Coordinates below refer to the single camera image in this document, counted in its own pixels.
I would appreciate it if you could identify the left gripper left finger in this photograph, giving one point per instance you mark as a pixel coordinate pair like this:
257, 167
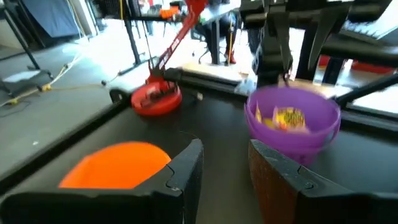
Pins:
183, 180

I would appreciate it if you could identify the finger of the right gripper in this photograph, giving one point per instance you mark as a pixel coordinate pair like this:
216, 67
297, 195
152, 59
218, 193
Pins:
321, 34
283, 40

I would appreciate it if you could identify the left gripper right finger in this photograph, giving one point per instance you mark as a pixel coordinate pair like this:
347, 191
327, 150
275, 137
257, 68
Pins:
273, 186

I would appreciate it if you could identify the yellow Sour Patch Kids bag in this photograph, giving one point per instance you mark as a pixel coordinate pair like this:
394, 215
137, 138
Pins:
261, 119
289, 119

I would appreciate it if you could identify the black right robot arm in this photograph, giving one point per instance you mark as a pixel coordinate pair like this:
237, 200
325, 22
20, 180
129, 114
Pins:
357, 49

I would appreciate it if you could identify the purple pumpkin face bucket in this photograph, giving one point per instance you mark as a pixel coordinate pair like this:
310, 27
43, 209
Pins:
295, 146

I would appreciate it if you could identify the red shoe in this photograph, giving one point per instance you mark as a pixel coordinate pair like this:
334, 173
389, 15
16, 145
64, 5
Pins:
231, 57

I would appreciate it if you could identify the person's leg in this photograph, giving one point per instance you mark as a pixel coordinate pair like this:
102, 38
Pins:
220, 34

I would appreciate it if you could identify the orange pumpkin face bucket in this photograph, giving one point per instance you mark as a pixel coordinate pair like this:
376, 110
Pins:
118, 168

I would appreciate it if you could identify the red desk lamp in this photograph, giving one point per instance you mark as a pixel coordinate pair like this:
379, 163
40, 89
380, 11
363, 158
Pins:
155, 102

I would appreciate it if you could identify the grey metal stand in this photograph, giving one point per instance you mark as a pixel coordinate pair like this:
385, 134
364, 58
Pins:
28, 74

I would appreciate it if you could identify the blue panel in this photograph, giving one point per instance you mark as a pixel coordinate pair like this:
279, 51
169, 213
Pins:
53, 17

